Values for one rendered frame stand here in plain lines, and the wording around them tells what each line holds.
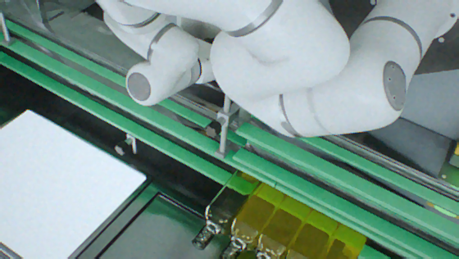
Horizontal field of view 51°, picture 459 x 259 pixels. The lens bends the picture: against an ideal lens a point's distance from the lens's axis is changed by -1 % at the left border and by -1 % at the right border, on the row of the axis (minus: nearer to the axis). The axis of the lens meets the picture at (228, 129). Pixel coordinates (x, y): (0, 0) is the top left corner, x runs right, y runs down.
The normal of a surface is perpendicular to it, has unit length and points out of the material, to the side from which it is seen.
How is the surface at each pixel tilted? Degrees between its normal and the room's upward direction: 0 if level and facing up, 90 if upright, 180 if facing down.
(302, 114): 6
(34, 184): 90
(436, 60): 1
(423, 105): 0
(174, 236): 90
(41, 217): 90
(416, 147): 90
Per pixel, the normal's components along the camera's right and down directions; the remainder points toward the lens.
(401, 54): 0.57, -0.41
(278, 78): -0.31, 0.80
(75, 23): 0.08, -0.70
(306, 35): 0.47, 0.41
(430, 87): -0.53, 0.57
